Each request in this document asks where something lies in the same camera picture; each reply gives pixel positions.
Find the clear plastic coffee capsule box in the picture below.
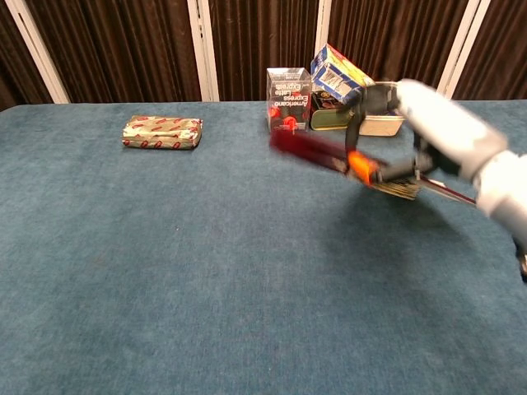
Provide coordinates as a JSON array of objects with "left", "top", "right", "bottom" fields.
[{"left": 265, "top": 67, "right": 312, "bottom": 135}]

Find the blue tablecloth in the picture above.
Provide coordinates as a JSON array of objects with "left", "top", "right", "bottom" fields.
[{"left": 0, "top": 98, "right": 527, "bottom": 395}]

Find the dark brown pleated curtain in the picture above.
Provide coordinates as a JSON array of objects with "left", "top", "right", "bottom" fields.
[{"left": 0, "top": 0, "right": 527, "bottom": 111}]

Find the red ribbed paper folding fan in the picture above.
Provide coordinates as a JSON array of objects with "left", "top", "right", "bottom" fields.
[{"left": 269, "top": 130, "right": 479, "bottom": 207}]

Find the gold foil wrapped package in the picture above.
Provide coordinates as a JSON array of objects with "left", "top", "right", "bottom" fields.
[{"left": 121, "top": 114, "right": 204, "bottom": 151}]

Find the blue yellow carton box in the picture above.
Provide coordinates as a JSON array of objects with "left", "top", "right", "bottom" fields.
[{"left": 310, "top": 43, "right": 376, "bottom": 107}]

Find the cream plastic tub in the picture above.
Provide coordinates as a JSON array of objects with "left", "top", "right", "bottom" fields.
[{"left": 357, "top": 81, "right": 407, "bottom": 137}]

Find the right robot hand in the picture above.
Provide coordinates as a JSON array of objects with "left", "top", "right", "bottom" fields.
[{"left": 344, "top": 79, "right": 510, "bottom": 188}]

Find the dark green metal tin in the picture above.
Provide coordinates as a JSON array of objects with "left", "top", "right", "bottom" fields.
[{"left": 309, "top": 90, "right": 356, "bottom": 132}]

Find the white frame post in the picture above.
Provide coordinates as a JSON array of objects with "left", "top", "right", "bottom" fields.
[
  {"left": 436, "top": 0, "right": 493, "bottom": 100},
  {"left": 187, "top": 0, "right": 221, "bottom": 102},
  {"left": 3, "top": 0, "right": 71, "bottom": 105},
  {"left": 314, "top": 0, "right": 333, "bottom": 69}
]

